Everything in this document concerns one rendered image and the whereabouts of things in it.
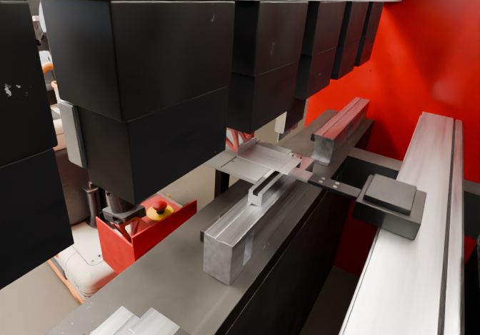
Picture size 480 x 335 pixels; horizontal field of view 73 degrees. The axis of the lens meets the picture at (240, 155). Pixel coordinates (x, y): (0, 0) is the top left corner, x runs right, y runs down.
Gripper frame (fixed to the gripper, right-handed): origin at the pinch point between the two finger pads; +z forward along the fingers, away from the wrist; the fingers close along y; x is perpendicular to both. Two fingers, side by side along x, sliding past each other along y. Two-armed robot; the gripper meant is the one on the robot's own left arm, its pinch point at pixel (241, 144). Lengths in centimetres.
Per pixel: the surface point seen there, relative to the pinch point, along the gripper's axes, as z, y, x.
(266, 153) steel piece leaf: 3.6, 2.1, -4.5
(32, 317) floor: 51, -27, 121
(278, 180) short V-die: 7.9, -5.7, -10.9
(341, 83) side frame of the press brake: 0, 84, 2
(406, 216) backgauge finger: 16.9, -6.1, -33.9
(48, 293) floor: 48, -17, 126
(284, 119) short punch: -4.4, -5.8, -16.6
